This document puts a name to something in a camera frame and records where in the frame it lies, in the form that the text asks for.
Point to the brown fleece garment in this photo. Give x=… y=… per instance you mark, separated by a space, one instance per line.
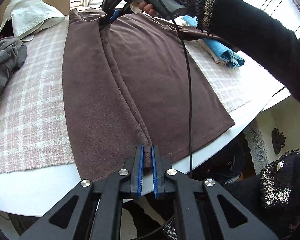
x=131 y=83

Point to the folded blue cloth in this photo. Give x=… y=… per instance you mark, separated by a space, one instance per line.
x=225 y=53

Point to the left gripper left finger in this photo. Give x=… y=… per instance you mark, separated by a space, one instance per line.
x=92 y=209

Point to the white lace table cover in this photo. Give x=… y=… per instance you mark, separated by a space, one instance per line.
x=256 y=144

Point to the plaid pink bed sheet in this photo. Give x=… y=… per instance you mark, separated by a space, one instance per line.
x=32 y=119

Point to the black sleeved left forearm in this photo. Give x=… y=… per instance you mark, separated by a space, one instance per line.
x=273 y=196

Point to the folded beige cloth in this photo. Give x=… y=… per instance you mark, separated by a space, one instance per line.
x=211 y=53

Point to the person right hand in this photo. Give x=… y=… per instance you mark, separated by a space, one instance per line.
x=147 y=8

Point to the white cotton garment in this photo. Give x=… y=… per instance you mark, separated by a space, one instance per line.
x=29 y=17

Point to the grey garment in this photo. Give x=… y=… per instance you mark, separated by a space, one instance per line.
x=12 y=57

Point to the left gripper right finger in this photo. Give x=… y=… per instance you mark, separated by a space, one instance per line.
x=204 y=209

